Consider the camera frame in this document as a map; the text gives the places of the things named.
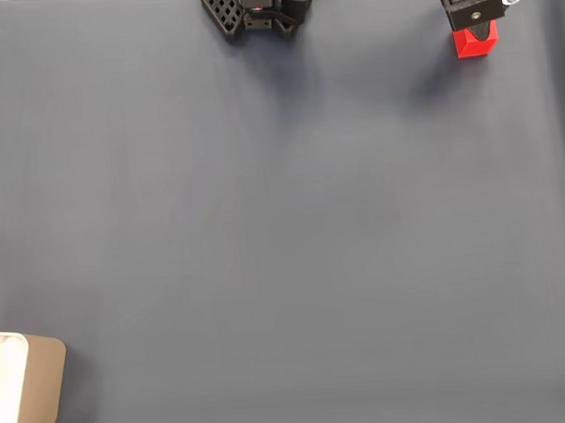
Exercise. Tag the red cube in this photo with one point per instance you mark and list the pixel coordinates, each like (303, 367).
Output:
(469, 46)

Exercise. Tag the beige box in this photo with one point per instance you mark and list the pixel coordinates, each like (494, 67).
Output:
(38, 380)

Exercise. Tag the grey table mat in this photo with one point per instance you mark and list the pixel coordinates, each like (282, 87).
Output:
(286, 269)

